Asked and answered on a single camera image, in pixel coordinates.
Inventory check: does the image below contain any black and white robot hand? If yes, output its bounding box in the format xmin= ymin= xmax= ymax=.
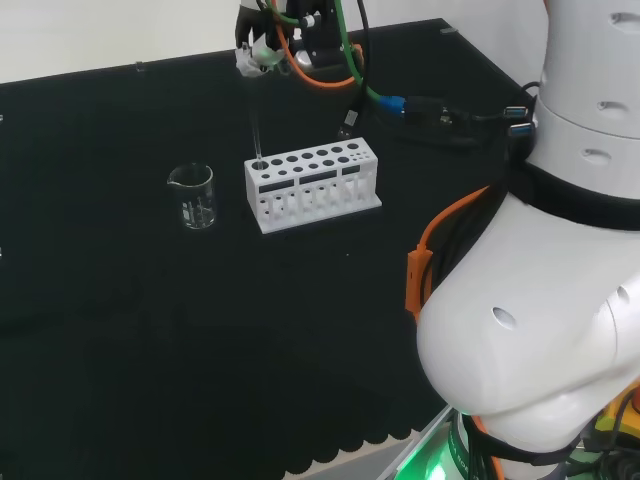
xmin=233 ymin=0 xmax=292 ymax=79

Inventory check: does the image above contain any clear glass rod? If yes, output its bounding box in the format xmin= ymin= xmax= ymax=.
xmin=240 ymin=43 xmax=265 ymax=171

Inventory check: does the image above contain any white test tube rack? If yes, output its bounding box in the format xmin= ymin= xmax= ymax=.
xmin=243 ymin=136 xmax=384 ymax=236

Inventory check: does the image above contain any clear glass beaker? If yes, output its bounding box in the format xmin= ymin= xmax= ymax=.
xmin=166 ymin=163 xmax=218 ymax=231

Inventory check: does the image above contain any black adapter box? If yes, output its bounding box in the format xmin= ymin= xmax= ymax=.
xmin=403 ymin=96 xmax=477 ymax=147

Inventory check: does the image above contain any black bench cloth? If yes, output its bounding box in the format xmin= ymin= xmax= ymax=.
xmin=0 ymin=18 xmax=539 ymax=480

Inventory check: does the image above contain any yellow stop button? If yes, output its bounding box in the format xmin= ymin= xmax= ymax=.
xmin=593 ymin=378 xmax=640 ymax=437

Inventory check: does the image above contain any thin green cable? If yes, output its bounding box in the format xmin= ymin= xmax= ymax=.
xmin=257 ymin=0 xmax=320 ymax=28

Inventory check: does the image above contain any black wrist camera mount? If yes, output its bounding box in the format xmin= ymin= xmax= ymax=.
xmin=287 ymin=0 xmax=352 ymax=70

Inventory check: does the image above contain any orange cable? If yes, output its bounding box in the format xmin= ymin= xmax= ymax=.
xmin=403 ymin=0 xmax=554 ymax=480
xmin=271 ymin=13 xmax=366 ymax=93

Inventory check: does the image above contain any green cable with blue connector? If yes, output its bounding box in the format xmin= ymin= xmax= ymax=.
xmin=330 ymin=0 xmax=408 ymax=116

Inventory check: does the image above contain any black cable with USB plug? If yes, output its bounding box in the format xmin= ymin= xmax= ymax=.
xmin=336 ymin=0 xmax=372 ymax=139

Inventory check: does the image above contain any black adapter cable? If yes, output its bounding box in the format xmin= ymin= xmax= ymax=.
xmin=464 ymin=79 xmax=541 ymax=151

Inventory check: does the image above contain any grey metal base plate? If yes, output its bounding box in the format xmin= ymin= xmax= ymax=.
xmin=374 ymin=405 xmax=452 ymax=480

